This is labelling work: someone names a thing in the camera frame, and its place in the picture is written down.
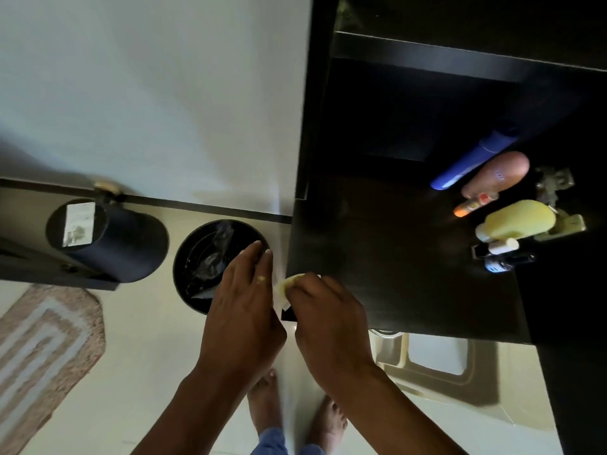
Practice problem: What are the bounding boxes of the black cylindrical bin with sticker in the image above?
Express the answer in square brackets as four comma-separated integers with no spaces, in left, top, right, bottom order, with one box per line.
[46,198,170,284]

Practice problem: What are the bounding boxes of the black round trash bin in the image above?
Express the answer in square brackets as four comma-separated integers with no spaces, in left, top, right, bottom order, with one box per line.
[172,219,271,316]

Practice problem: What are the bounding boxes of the small orange tube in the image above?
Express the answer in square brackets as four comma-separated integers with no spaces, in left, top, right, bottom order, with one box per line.
[453,193,499,219]

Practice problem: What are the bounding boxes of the person's right hand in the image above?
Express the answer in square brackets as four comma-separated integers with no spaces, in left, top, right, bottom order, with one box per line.
[284,273,376,392]

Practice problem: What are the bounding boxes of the dark dropper bottle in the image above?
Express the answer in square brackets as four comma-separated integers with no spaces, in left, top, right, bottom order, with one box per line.
[484,252,537,274]

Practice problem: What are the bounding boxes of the metal cabinet hinge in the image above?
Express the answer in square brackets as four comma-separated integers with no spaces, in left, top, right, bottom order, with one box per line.
[534,167,587,242]

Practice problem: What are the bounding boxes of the woven beige floor mat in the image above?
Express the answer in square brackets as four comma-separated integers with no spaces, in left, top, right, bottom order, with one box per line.
[0,284,106,455]

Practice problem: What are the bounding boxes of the person's right foot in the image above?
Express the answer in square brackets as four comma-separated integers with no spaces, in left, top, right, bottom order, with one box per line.
[305,395,348,453]

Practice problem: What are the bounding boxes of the black plastic bin liner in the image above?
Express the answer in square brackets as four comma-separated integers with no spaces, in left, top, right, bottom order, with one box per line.
[187,221,238,299]

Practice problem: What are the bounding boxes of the person's blue trousers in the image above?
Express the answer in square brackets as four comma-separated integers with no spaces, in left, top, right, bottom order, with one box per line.
[251,427,326,455]

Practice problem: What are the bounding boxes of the person's left forearm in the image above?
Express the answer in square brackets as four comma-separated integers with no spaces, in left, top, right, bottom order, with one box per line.
[132,369,257,455]

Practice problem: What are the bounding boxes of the person's foot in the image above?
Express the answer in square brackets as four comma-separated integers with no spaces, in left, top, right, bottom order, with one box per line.
[305,395,348,453]
[247,369,283,434]

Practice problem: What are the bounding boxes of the person's left foot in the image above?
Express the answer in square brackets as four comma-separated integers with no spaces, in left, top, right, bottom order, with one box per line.
[247,369,283,434]

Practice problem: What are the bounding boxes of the yellow wet wipe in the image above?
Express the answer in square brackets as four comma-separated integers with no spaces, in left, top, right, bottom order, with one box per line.
[274,273,307,311]

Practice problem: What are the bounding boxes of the black flat stand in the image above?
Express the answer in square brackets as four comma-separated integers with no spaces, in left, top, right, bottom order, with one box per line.
[0,236,120,292]

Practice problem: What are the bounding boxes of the black cabinet door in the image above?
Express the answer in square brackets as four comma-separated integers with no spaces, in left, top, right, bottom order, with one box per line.
[512,136,607,455]

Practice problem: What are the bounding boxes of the person's right forearm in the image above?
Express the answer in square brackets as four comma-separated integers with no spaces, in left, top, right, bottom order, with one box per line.
[327,364,468,455]

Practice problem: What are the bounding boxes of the blue bottle with label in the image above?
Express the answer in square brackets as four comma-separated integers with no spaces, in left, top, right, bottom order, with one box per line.
[430,127,520,191]

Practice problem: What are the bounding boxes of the black cabinet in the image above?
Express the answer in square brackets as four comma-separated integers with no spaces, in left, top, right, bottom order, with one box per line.
[282,0,607,346]

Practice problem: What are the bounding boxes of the small white-capped bottle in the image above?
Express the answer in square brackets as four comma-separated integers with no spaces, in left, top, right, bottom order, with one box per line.
[472,238,520,259]

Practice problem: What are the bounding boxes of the pink rounded bottle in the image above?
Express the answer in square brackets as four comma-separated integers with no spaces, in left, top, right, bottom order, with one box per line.
[460,151,530,200]

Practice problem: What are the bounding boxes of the yellow teardrop bottle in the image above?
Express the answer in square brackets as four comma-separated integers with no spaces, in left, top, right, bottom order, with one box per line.
[475,199,556,243]

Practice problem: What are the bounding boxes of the beige plastic stool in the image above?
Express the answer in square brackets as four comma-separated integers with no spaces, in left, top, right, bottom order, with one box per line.
[369,329,556,430]

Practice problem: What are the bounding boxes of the person's left hand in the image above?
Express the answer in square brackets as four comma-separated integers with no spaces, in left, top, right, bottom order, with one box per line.
[197,240,288,389]

